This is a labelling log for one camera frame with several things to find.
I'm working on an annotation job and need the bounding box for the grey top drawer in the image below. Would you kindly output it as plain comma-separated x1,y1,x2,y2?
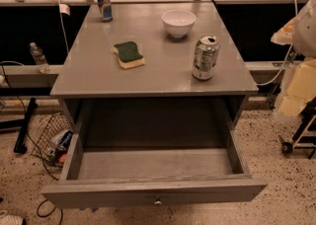
40,99,269,211

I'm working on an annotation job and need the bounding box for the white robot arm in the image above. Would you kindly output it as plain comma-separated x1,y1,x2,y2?
271,0,316,117

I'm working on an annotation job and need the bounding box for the grey drawer cabinet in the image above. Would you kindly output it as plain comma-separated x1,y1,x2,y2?
49,1,260,158

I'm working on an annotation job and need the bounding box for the green and yellow sponge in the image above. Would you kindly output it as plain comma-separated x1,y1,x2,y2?
113,41,145,70

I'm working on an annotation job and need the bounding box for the green and silver soda can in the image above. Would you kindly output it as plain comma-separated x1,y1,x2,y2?
192,35,220,81

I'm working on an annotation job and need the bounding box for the white bowl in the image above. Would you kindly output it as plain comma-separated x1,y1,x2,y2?
162,10,197,38

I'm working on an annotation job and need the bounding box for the blue energy drink can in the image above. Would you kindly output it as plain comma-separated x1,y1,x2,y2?
97,0,113,23

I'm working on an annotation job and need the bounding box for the clear plastic water bottle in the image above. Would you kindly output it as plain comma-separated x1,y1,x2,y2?
30,42,50,74

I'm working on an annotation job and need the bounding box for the black bar on floor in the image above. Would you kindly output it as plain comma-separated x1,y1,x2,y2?
14,98,37,154

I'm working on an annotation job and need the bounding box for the wire basket with trash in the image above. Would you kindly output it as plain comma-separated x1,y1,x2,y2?
32,112,73,167

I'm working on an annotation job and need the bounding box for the white cable right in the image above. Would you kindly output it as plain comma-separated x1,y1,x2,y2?
256,0,300,87

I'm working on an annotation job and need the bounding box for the black cable on floor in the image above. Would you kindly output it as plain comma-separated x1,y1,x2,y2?
0,65,64,225

